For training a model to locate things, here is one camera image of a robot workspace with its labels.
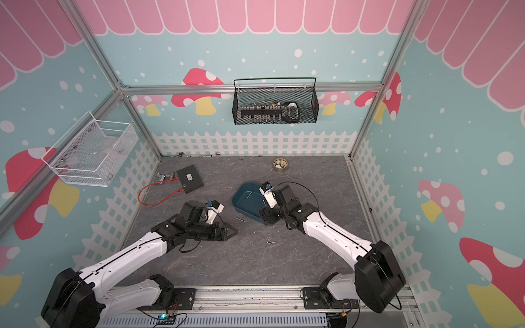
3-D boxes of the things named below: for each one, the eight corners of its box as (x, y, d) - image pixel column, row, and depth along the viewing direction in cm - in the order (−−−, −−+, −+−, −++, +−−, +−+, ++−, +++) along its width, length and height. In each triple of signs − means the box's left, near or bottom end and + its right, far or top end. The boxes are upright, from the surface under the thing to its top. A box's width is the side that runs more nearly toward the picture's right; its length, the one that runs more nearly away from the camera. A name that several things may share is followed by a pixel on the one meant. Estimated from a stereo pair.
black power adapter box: (186, 193, 107) (184, 191, 105) (177, 174, 115) (176, 171, 113) (204, 186, 110) (203, 183, 108) (195, 167, 118) (193, 164, 116)
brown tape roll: (272, 171, 116) (272, 169, 114) (272, 160, 122) (272, 158, 120) (288, 171, 116) (288, 169, 114) (287, 160, 122) (287, 158, 120)
